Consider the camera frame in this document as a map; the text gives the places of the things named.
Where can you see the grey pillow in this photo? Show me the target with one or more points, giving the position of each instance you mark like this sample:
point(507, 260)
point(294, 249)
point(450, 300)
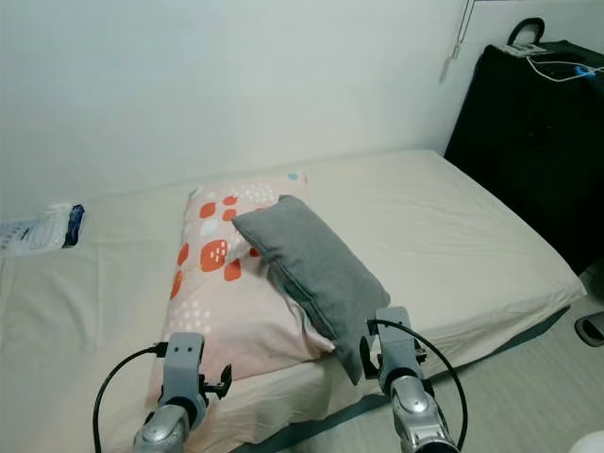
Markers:
point(316, 274)

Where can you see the pink pillow with orange spots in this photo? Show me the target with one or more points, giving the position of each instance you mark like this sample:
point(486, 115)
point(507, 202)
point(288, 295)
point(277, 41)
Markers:
point(217, 311)

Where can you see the white plastic chair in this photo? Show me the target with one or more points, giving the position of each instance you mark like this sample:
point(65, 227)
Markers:
point(590, 444)

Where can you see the bed with cream sheet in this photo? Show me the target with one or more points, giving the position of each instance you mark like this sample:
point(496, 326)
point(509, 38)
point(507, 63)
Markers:
point(434, 226)

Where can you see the white plastic packet blue end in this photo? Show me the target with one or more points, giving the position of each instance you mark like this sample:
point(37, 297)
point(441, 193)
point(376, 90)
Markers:
point(38, 228)

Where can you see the large black case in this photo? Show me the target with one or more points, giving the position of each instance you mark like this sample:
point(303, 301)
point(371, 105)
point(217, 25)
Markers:
point(528, 151)

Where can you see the small blue plug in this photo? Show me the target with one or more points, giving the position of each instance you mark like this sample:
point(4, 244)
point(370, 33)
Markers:
point(587, 70)

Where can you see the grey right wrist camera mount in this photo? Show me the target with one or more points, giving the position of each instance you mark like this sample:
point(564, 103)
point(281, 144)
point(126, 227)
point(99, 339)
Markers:
point(396, 344)

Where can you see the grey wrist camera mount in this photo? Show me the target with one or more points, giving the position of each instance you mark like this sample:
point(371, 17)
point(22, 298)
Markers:
point(184, 366)
point(396, 344)

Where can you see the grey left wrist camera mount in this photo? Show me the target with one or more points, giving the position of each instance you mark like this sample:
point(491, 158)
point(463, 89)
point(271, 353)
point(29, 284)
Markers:
point(184, 366)

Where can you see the dark teal bed frame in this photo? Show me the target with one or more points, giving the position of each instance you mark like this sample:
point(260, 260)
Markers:
point(528, 326)

